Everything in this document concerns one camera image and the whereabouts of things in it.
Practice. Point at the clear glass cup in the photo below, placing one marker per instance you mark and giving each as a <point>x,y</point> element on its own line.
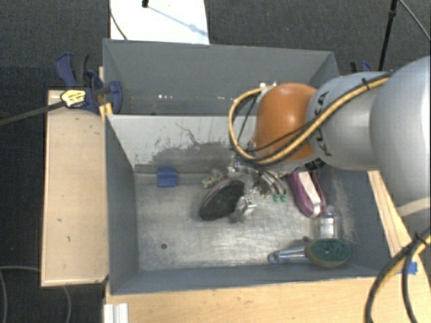
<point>326,224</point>

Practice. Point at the pale wood flat board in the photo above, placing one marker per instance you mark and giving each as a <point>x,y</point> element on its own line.
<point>75,194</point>

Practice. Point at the blue sponge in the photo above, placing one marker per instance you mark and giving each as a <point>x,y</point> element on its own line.
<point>166,177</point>

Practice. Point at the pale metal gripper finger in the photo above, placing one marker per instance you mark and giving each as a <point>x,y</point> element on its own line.
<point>248,204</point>

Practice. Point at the black disc with purple rim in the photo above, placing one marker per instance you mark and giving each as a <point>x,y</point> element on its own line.
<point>220,202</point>

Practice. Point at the black cylinder on white bracket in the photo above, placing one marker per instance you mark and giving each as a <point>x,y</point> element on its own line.
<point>316,165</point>

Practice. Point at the speckled beige toy animal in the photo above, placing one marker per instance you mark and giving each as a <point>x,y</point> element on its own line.
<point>213,179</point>

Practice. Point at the grey metal bin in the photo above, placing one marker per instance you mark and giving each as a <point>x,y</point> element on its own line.
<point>215,241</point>

